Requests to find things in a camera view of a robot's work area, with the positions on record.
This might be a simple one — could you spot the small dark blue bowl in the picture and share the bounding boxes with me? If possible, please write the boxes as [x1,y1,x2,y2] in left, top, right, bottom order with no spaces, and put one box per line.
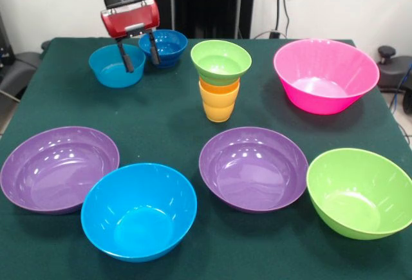
[139,30,189,68]

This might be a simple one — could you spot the large pink bowl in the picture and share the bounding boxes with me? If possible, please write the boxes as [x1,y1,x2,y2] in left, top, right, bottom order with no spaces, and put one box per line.
[274,39,380,116]

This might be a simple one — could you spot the orange cup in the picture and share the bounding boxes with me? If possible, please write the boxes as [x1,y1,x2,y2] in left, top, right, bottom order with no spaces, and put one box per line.
[199,77,241,95]

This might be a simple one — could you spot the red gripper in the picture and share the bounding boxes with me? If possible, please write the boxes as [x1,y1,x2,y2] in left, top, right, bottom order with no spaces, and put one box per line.
[100,0,161,73]

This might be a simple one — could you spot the large blue bowl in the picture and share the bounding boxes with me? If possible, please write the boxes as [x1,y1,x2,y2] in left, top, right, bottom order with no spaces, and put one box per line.
[80,162,198,263]

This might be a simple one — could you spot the purple bowl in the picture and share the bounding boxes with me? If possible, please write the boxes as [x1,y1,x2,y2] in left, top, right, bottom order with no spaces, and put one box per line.
[199,126,310,214]
[0,126,120,215]

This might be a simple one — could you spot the yellow cup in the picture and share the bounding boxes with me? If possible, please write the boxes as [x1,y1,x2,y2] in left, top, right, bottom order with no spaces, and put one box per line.
[200,86,240,123]

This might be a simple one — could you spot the dark green table cloth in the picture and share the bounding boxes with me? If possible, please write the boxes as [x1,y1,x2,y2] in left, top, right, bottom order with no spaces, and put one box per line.
[0,37,412,280]

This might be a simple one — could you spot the black chair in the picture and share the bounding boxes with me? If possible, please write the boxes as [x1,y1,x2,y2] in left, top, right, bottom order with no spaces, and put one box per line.
[0,13,52,100]

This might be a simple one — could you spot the small light blue bowl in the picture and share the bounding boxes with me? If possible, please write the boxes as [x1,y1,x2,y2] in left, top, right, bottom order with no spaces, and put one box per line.
[89,44,147,89]

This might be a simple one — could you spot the black cables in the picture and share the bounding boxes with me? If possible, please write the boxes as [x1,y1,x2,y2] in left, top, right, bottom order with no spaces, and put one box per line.
[252,0,290,40]

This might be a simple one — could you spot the small green bowl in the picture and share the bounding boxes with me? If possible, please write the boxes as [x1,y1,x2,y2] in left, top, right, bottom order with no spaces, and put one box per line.
[190,40,252,86]

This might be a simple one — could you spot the black knobbed equipment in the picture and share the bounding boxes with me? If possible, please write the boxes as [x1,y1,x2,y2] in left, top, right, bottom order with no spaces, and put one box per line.
[377,45,412,117]

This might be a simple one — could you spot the large green bowl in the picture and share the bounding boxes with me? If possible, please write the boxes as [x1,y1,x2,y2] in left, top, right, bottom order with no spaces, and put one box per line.
[306,148,412,241]

